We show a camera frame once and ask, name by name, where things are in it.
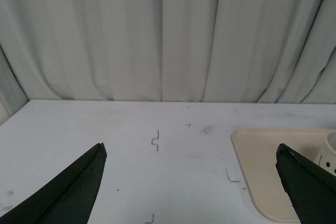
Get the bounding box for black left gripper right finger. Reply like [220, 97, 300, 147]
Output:
[276, 143, 335, 223]

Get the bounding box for white pleated curtain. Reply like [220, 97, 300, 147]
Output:
[1, 0, 335, 122]

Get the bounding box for beige square plate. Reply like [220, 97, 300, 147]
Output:
[231, 128, 329, 223]

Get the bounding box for white smiley mug black handle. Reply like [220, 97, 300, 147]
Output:
[314, 130, 336, 176]

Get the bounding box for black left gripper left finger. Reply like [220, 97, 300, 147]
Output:
[1, 143, 107, 223]

